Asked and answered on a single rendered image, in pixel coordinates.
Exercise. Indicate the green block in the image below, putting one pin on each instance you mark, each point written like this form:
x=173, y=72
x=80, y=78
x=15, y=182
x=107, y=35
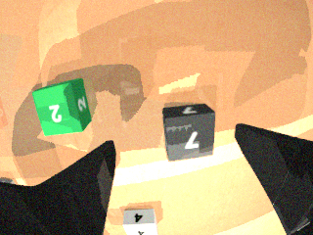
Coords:
x=62, y=107

